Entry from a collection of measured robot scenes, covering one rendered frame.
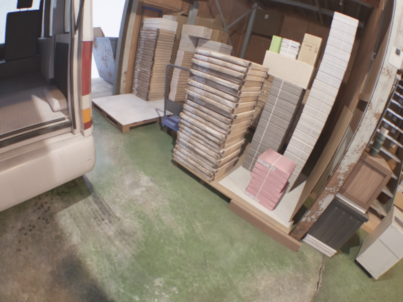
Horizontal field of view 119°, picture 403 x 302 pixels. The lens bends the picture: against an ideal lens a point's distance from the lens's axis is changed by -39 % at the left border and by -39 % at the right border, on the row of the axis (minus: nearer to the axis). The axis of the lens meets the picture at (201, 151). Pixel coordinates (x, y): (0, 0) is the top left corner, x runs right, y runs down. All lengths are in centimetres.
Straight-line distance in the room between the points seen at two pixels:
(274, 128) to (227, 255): 112
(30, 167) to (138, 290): 86
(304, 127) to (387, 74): 86
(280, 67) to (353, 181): 106
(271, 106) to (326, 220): 105
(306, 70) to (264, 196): 108
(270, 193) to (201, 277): 82
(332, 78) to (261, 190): 107
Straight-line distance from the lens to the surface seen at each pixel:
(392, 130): 388
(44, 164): 114
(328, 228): 165
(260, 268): 140
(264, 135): 181
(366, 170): 143
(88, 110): 118
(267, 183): 154
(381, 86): 127
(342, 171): 133
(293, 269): 154
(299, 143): 175
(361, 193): 150
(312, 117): 169
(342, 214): 156
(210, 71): 146
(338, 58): 169
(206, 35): 313
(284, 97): 170
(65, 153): 116
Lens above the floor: 112
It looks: 30 degrees down
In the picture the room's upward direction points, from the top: 15 degrees clockwise
